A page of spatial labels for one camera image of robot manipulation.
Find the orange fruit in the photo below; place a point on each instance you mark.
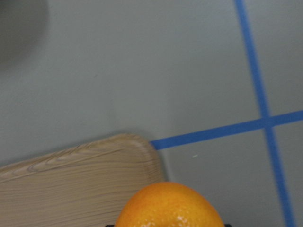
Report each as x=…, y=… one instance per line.
x=168, y=204

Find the wooden cutting board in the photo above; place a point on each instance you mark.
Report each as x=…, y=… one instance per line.
x=84, y=186

